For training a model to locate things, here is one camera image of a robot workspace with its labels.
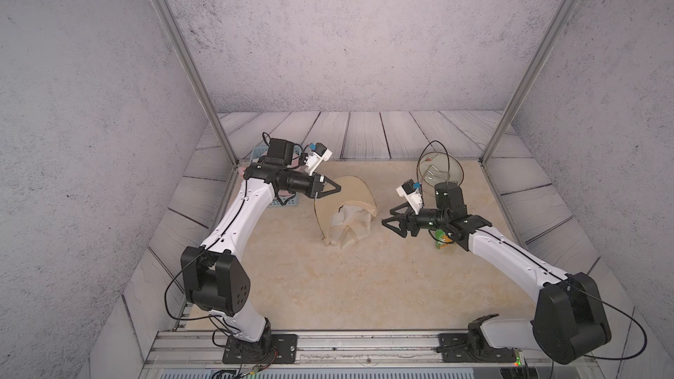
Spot white ceramic plate red flowers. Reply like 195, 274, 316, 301
417, 151, 465, 185

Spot aluminium corner post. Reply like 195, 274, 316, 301
479, 0, 580, 168
150, 0, 239, 166

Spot green red snack bag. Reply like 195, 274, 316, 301
430, 230, 454, 249

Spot light blue plastic basket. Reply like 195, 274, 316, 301
249, 144, 298, 207

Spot right aluminium corner post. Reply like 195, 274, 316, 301
479, 0, 580, 168

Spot beige baseball cap black logo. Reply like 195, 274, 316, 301
314, 177, 377, 248

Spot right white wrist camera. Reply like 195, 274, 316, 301
396, 179, 423, 215

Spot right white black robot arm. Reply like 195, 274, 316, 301
382, 180, 612, 365

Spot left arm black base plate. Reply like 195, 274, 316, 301
222, 333, 298, 365

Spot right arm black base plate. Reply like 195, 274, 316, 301
435, 333, 518, 363

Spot aluminium front rail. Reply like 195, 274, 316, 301
138, 329, 607, 379

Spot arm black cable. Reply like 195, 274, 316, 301
162, 131, 306, 322
415, 139, 649, 379

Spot left aluminium corner post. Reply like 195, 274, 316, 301
150, 0, 239, 166

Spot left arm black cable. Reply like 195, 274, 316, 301
162, 131, 306, 322

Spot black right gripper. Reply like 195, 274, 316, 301
381, 202, 449, 239

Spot chrome wire plate rack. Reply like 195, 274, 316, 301
419, 164, 450, 188

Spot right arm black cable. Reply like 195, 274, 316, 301
415, 139, 649, 379

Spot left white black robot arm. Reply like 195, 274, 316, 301
180, 138, 342, 348

